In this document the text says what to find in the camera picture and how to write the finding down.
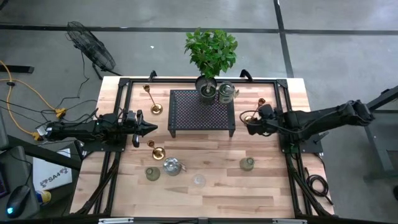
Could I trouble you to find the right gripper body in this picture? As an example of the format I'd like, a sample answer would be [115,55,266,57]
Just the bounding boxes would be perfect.
[253,104,282,137]

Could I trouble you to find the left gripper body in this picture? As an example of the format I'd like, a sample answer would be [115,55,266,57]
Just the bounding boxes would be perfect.
[123,108,145,149]

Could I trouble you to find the brass candlestick holder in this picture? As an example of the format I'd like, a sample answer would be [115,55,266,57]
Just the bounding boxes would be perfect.
[146,139,167,161]
[243,98,267,124]
[142,83,164,115]

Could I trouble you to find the candle tin orange label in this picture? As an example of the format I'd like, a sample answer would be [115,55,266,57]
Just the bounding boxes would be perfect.
[162,157,187,177]

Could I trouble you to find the green ribbed glass candle holder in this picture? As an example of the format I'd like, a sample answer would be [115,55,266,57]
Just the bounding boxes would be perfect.
[239,156,256,172]
[144,166,162,182]

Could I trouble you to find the candle tin vanilla cake label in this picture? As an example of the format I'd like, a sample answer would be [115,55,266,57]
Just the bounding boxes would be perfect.
[218,81,240,105]

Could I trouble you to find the clear ribbed glass candle holder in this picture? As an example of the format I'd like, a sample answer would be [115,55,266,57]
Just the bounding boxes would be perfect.
[191,174,206,189]

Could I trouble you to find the black perforated metal shelf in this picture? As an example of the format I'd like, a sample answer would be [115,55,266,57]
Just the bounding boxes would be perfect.
[167,89,236,139]

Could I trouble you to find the black floor fan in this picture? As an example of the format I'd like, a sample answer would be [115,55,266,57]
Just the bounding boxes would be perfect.
[64,21,123,80]

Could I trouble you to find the green plant in black pot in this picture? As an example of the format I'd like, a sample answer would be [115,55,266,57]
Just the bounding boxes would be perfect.
[183,27,239,94]

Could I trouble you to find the white printed box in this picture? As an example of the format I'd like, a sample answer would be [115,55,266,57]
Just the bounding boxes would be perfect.
[32,147,73,192]

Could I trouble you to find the black metal side table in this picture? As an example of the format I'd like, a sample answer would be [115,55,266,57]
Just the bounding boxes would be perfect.
[363,85,398,181]

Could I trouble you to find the small yellow blue object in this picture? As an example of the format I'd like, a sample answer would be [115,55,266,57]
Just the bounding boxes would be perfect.
[35,189,52,206]

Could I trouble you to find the grey mouse pad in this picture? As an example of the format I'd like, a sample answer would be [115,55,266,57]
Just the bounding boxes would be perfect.
[0,146,40,218]

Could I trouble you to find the black metal floor bar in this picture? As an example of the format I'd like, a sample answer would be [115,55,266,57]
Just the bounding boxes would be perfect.
[0,64,35,75]

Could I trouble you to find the black computer mouse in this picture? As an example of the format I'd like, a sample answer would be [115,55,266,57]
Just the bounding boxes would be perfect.
[5,185,32,219]

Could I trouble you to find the black aluminium rig frame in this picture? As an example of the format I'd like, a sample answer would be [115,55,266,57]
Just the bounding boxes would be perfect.
[71,68,335,224]

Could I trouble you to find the coiled black cable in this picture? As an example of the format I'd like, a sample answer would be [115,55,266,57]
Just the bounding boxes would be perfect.
[304,167,334,206]

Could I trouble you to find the yellow extension cable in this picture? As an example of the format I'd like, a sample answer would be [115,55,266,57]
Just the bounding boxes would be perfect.
[0,59,68,141]

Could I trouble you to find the silver aluminium bracket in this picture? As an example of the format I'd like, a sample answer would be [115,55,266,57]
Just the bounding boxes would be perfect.
[272,218,308,224]
[98,217,134,224]

